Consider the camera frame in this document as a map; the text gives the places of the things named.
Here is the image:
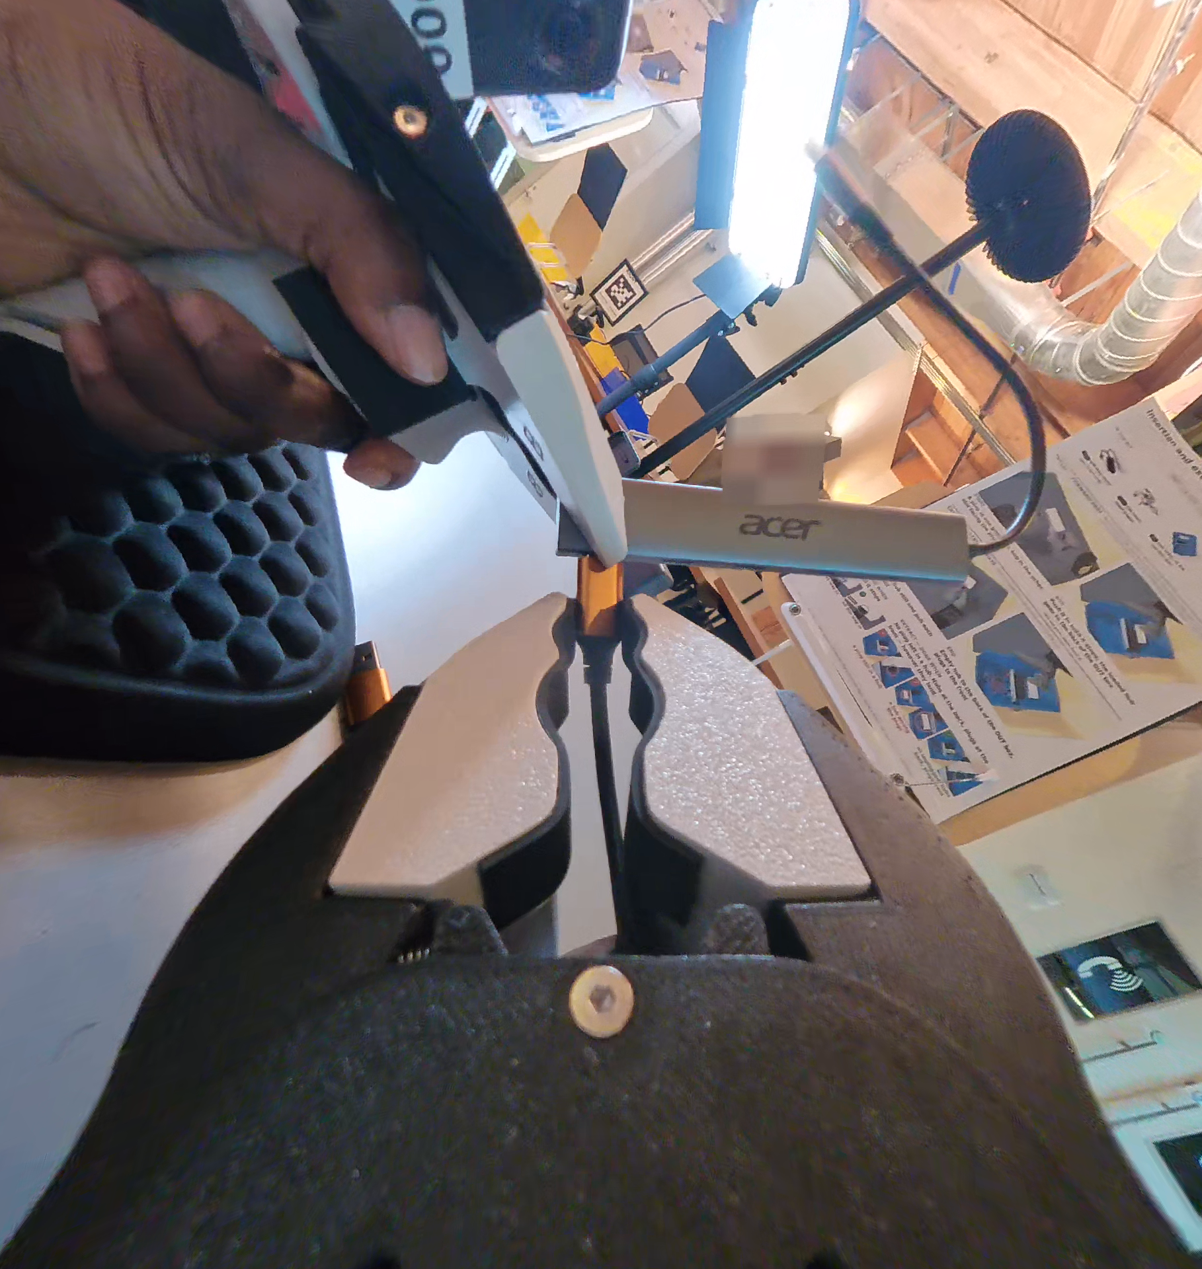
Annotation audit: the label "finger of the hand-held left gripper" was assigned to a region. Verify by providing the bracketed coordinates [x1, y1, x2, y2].
[483, 310, 630, 565]

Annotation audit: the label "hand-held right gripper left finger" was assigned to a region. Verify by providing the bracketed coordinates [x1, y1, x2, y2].
[327, 591, 575, 931]

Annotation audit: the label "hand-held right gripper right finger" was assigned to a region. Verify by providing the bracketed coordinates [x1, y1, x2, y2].
[620, 591, 875, 951]

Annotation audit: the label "black usb-c cable orange plugs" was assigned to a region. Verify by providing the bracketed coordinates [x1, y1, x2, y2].
[341, 553, 630, 948]

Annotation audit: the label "silver usb hub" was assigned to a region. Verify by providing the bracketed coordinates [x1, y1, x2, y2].
[555, 479, 971, 585]

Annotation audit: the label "black hub cable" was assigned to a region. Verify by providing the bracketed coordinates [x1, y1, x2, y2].
[804, 139, 1048, 557]

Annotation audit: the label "person's left hand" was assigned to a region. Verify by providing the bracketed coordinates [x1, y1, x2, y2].
[0, 0, 456, 492]

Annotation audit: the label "small printed tag marker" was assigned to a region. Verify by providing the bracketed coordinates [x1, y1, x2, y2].
[588, 259, 647, 327]

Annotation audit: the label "instruction poster board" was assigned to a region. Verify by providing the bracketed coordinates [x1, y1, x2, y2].
[773, 397, 1202, 845]

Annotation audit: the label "led light panel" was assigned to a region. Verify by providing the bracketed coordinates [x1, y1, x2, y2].
[694, 0, 860, 291]

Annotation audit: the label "black honeycomb wrist rest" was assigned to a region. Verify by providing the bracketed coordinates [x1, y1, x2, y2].
[0, 287, 359, 766]

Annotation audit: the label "phone icon sign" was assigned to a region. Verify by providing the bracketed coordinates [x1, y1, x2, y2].
[1036, 922, 1202, 1023]
[1150, 1125, 1202, 1222]

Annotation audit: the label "silver ventilation duct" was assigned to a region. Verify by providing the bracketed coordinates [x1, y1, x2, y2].
[1007, 168, 1202, 389]

